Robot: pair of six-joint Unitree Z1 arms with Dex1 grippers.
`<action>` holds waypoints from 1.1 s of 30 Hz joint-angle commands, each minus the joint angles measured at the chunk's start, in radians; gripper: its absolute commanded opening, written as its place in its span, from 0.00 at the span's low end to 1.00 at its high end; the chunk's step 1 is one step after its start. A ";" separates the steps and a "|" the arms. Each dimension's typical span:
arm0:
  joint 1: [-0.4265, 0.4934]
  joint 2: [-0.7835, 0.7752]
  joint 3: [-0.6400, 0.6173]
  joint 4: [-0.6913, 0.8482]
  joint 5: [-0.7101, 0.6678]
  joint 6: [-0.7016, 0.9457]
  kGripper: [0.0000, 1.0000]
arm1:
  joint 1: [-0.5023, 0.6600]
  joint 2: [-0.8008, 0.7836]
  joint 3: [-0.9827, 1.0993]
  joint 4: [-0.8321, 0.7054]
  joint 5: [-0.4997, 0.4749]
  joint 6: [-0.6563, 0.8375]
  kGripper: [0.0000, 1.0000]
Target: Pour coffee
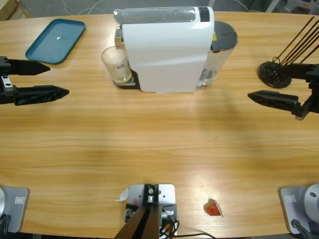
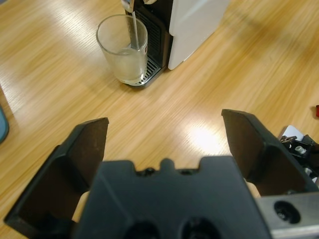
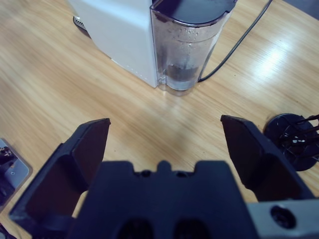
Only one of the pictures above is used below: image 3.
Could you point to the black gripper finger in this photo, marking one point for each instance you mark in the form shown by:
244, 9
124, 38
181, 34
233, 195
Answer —
261, 159
62, 174

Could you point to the white capsule coffee machine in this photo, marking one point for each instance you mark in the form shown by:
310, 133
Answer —
119, 35

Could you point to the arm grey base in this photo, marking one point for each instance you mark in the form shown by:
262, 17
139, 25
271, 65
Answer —
17, 171

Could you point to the black capsule holder with rods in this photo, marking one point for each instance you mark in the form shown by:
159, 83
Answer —
299, 139

